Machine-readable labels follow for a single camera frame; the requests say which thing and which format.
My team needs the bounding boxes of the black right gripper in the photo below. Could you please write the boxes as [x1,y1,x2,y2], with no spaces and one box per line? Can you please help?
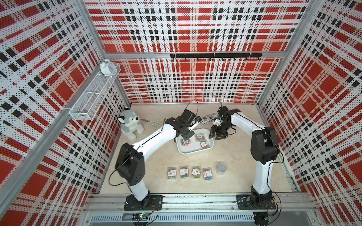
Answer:
[208,121,233,140]

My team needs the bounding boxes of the white plastic storage box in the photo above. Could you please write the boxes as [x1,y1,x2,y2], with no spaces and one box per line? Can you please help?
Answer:
[176,128,215,155]

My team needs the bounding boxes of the round clear paper clip box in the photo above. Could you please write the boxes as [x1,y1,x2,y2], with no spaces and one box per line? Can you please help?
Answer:
[216,162,227,175]

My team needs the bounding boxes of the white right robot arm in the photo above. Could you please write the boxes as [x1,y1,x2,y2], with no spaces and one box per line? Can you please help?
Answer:
[209,106,280,210]

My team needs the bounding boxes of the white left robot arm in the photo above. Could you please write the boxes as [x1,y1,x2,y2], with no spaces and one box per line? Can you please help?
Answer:
[114,109,202,210]

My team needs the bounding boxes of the newspaper print pouch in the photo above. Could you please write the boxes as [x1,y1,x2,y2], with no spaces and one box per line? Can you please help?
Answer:
[201,113,218,124]

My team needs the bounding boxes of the grey white husky plush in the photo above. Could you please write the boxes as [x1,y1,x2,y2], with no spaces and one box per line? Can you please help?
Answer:
[117,108,144,141]

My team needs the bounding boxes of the white alarm clock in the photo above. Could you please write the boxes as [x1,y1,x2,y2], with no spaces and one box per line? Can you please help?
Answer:
[100,59,117,75]

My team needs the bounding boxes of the white handled scissors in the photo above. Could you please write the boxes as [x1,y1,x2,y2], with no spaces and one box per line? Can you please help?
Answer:
[141,119,164,129]

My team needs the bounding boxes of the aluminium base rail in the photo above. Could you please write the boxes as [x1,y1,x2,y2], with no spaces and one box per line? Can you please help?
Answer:
[84,193,316,213]

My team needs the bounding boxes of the black wall hook rail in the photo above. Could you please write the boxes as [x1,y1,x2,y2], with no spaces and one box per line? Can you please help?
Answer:
[170,53,263,59]

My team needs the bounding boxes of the white wire mesh shelf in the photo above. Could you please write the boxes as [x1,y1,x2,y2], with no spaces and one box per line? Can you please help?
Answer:
[69,63,120,121]

